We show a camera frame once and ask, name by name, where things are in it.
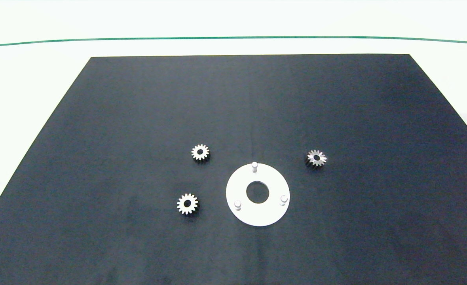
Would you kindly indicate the small steel spur gear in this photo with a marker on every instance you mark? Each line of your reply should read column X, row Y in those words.
column 312, row 158
column 196, row 152
column 182, row 204

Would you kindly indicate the round white carrier plate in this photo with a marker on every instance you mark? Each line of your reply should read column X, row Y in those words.
column 257, row 215

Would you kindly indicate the dark mat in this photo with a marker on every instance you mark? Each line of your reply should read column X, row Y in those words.
column 138, row 118

